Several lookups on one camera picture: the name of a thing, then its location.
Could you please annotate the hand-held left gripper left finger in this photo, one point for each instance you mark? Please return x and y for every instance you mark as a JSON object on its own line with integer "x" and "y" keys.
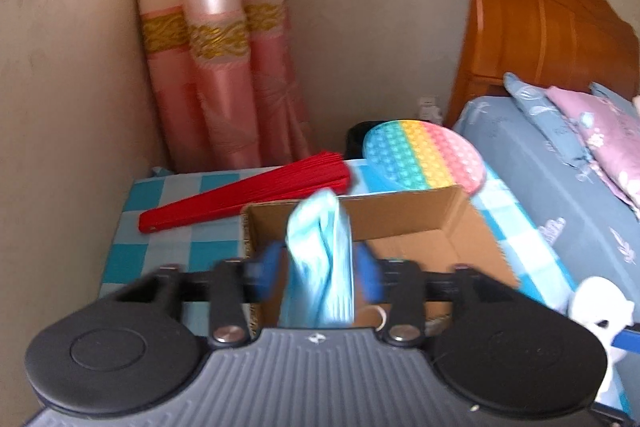
{"x": 266, "y": 274}

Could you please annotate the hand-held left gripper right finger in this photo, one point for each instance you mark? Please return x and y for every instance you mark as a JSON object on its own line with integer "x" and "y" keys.
{"x": 369, "y": 277}

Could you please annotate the blue face mask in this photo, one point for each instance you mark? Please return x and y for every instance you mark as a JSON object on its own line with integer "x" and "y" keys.
{"x": 320, "y": 259}

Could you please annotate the cardboard box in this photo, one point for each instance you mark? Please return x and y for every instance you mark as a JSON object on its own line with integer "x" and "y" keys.
{"x": 425, "y": 232}

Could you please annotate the red folding fan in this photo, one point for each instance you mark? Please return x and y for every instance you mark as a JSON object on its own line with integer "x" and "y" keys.
{"x": 250, "y": 194}

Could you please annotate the blue checkered tablecloth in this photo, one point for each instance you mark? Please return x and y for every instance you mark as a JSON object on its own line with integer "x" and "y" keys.
{"x": 165, "y": 252}

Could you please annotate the rainbow pop bubble toy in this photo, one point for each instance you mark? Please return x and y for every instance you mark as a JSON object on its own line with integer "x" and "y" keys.
{"x": 425, "y": 154}

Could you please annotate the bed with blue-grey sheet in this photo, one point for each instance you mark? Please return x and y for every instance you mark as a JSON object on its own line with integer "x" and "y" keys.
{"x": 540, "y": 177}

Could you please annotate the white plush toy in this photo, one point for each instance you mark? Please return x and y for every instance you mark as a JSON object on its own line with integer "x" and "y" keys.
{"x": 597, "y": 307}

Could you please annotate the blue patterned pillow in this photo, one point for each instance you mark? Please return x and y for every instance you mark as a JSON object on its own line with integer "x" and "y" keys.
{"x": 542, "y": 117}

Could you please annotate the pink curtain with gold band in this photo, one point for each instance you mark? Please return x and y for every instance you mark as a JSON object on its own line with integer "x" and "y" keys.
{"x": 220, "y": 37}

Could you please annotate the pink floral pillow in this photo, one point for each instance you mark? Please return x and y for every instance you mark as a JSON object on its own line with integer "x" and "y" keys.
{"x": 600, "y": 132}

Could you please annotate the wooden headboard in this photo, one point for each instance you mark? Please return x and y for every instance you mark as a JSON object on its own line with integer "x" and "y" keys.
{"x": 540, "y": 22}

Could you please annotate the white wall socket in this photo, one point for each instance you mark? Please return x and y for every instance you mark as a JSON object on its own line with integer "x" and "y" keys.
{"x": 429, "y": 109}

